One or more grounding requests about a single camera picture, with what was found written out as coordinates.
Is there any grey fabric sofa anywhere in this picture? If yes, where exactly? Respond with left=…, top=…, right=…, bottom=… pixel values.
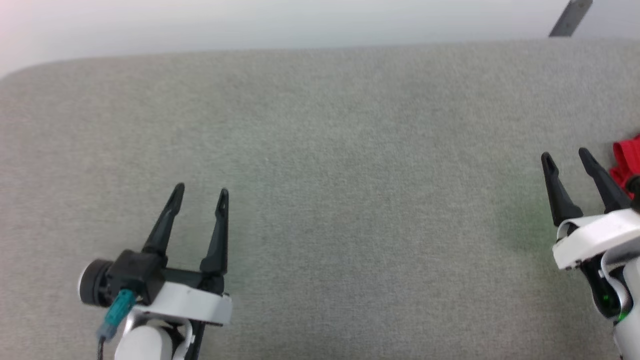
left=0, top=37, right=640, bottom=360

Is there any black cable with teal plug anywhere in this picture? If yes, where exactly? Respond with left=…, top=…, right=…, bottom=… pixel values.
left=97, top=289, right=137, bottom=360

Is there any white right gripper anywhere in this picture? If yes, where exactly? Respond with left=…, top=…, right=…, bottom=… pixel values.
left=540, top=147, right=640, bottom=321

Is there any grey metal bar with bracket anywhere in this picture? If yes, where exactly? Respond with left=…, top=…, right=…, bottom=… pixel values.
left=548, top=0, right=594, bottom=38

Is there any red and white garment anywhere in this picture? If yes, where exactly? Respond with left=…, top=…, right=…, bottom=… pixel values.
left=610, top=134, right=640, bottom=201

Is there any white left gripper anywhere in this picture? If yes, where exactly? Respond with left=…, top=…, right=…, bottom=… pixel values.
left=127, top=182, right=234, bottom=360

